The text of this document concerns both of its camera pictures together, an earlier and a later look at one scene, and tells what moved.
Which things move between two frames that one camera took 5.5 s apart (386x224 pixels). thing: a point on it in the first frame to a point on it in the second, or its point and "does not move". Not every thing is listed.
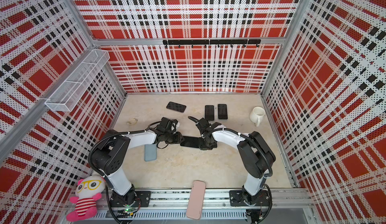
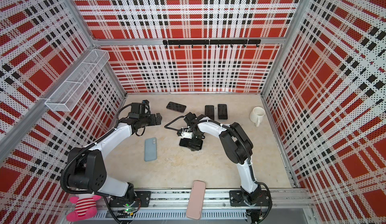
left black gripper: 178,139 to 153,119
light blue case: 150,152 does not move
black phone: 190,141 does not move
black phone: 209,110 does not move
